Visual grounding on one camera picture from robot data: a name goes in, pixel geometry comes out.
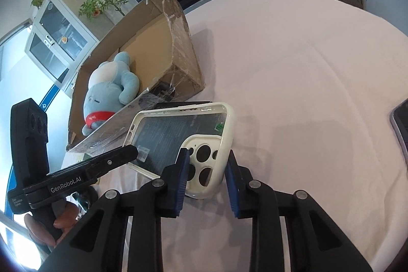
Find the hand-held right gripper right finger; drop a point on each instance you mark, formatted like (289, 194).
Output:
(231, 182)

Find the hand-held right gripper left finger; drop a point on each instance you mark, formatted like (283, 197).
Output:
(181, 178)

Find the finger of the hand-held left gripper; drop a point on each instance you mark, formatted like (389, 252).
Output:
(114, 157)

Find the white clear phone case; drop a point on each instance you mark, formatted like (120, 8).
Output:
(223, 144)

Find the black product box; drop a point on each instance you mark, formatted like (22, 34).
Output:
(165, 135)

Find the brown cardboard box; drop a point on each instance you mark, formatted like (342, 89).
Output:
(178, 45)

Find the person's left hand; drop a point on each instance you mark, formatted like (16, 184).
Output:
(65, 222)

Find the blue plush toy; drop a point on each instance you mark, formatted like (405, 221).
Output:
(105, 84)

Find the grey glass-door cabinet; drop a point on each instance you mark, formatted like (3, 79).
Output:
(44, 45)

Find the dark device with grey rim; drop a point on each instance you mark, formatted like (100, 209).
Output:
(402, 125)

